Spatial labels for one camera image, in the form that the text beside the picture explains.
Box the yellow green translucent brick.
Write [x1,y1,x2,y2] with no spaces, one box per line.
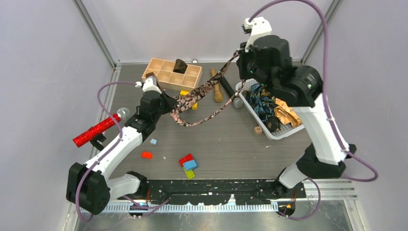
[183,167,195,180]

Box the blue toy brick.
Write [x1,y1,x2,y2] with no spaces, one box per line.
[183,160,198,171]

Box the purple cable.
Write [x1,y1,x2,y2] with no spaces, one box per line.
[75,81,169,224]
[248,0,379,221]

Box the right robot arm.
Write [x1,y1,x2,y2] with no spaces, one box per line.
[237,35,356,198]

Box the small wooden letter cube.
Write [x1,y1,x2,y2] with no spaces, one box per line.
[254,126,263,135]

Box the black pink floral tie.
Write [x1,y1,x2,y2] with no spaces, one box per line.
[169,49,246,127]

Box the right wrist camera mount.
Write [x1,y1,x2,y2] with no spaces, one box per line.
[242,17,272,52]

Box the blue patterned tie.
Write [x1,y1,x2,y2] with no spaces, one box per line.
[244,84,276,122]

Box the orange gold tie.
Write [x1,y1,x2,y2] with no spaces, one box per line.
[274,98,303,128]

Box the red toy brick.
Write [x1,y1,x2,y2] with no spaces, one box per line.
[178,154,194,167]

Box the red glitter microphone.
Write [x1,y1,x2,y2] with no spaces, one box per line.
[73,107,130,148]

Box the white plastic basket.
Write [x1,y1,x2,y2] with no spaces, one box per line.
[235,79,305,140]

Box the wooden compartment tray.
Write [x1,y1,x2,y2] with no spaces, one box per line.
[141,58,202,91]

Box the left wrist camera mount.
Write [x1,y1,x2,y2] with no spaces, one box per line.
[135,81,163,94]

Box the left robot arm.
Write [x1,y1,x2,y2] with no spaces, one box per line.
[66,90,176,215]

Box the brown wooden metronome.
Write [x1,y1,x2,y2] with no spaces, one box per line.
[145,72,157,85]

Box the orange red small brick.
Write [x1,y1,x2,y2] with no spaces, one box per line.
[141,152,153,159]

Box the yellow block near tray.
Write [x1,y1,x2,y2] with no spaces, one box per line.
[179,90,190,96]

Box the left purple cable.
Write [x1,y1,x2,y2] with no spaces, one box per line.
[75,81,169,224]

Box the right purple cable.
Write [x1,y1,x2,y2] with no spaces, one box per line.
[248,0,379,221]

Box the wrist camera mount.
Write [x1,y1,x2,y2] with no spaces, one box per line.
[135,81,163,94]
[242,17,272,52]

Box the black microphone silver head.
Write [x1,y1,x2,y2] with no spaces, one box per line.
[220,77,243,109]

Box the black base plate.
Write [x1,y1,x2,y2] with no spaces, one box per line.
[127,179,306,205]

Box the dark rolled tie in tray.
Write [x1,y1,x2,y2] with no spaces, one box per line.
[173,59,188,74]

